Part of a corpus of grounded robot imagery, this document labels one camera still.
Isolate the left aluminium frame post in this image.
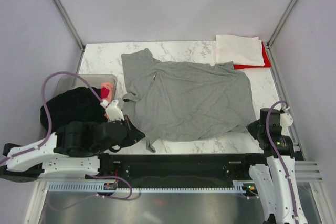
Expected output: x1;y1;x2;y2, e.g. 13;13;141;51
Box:
36;0;85;51

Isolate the red folded t shirt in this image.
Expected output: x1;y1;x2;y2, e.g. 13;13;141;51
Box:
232;41;272;70

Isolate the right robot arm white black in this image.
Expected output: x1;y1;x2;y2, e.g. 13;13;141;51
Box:
240;108;308;223

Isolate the peach t shirt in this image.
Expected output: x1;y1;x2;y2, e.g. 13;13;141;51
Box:
100;82;115;108

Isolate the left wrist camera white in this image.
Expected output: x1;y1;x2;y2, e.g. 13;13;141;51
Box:
100;99;125;122

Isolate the aluminium frame post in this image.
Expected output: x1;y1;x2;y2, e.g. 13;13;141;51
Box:
265;0;314;49
36;0;85;51

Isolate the white slotted cable duct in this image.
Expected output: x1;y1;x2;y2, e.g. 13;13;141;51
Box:
47;182;247;194

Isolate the black t shirt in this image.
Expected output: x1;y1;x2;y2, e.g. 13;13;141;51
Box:
47;87;107;132

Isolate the magenta t shirt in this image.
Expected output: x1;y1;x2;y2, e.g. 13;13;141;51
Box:
100;87;110;100

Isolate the grey t shirt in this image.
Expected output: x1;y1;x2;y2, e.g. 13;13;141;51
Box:
121;49;256;152

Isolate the clear plastic bin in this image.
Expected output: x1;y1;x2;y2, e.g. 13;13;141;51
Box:
53;74;117;103

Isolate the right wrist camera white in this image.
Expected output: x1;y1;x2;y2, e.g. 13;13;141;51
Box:
280;106;293;128

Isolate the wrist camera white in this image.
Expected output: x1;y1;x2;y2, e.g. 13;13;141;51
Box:
100;99;125;122
280;106;293;128

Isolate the white folded t shirt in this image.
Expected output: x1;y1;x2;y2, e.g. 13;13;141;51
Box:
214;34;265;67

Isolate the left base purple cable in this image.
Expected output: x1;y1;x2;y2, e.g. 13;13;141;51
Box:
86;174;133;201

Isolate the right aluminium frame post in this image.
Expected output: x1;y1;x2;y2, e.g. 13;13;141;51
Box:
265;0;314;49

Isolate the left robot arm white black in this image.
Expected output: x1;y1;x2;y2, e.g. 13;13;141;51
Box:
1;120;145;183

